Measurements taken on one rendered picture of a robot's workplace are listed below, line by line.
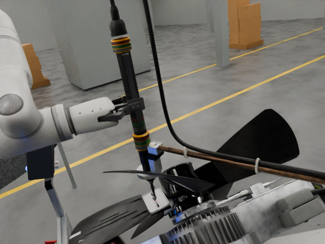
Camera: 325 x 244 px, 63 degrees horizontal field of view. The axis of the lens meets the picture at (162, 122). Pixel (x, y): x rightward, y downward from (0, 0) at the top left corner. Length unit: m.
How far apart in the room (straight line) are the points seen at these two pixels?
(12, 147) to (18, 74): 0.15
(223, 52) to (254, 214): 6.24
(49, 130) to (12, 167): 1.98
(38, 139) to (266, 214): 0.64
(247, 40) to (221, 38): 2.11
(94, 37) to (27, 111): 6.36
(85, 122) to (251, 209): 0.53
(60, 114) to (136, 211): 0.36
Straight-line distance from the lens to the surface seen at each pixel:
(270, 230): 0.86
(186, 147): 0.63
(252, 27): 8.89
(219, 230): 0.73
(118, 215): 0.81
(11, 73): 0.62
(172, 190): 0.79
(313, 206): 0.87
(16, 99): 0.57
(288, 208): 0.84
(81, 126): 0.61
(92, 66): 6.90
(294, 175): 0.56
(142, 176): 0.73
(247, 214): 0.84
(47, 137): 0.62
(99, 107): 0.61
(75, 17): 6.77
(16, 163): 2.59
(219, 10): 6.81
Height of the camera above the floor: 1.71
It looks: 24 degrees down
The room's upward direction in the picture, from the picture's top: 10 degrees counter-clockwise
